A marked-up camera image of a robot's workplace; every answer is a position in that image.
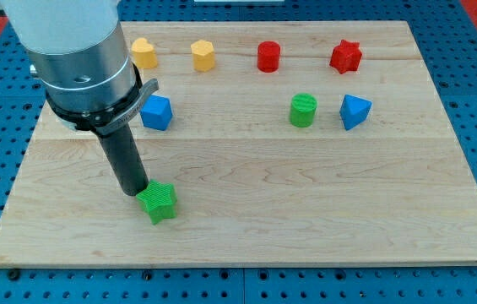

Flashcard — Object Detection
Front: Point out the blue triangle block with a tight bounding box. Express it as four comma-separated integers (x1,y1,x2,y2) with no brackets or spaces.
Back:
339,95,372,131

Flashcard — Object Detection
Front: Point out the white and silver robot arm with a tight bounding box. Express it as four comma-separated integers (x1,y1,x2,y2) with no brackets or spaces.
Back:
0,0,159,196

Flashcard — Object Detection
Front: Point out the red cylinder block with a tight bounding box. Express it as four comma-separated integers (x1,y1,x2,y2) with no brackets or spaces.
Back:
257,41,281,73

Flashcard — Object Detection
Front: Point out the wooden board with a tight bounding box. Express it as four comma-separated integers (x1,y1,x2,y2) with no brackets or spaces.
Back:
0,21,477,269

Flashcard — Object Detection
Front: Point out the blue cube block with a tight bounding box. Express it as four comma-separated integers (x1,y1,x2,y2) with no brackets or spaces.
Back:
140,95,173,131

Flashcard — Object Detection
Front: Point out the yellow heart block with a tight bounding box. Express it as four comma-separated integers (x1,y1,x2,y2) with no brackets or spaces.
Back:
131,38,158,69

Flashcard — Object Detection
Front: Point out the green cylinder block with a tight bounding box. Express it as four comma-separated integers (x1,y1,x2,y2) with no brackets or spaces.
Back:
290,93,317,128

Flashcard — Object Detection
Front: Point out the yellow hexagon block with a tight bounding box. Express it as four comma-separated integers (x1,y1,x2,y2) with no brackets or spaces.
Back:
191,40,215,72

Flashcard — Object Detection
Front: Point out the green star block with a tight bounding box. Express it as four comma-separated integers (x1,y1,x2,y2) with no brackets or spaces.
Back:
136,180,177,225

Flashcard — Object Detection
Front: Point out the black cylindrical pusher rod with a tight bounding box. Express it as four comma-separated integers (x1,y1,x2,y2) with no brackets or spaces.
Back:
97,124,149,196

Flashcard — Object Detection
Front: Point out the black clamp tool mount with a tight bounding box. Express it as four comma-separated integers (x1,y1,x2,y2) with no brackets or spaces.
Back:
46,65,159,136

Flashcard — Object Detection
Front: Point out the red star block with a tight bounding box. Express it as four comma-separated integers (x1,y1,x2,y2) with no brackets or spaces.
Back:
329,40,362,74

